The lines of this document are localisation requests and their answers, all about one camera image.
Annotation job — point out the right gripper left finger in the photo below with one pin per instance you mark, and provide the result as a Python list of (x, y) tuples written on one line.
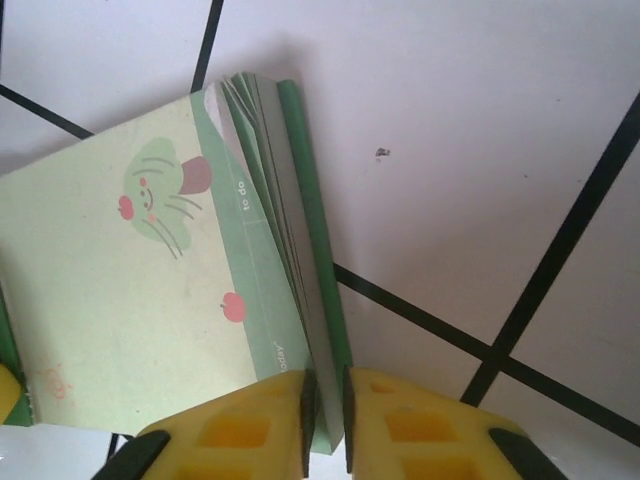
[(225, 435)]

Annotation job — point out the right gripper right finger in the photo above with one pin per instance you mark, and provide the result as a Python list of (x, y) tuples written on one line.
[(425, 435)]

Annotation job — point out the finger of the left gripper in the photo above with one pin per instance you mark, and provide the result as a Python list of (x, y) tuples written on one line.
[(7, 395)]

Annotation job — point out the green notepad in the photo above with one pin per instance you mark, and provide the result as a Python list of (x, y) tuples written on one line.
[(125, 300)]

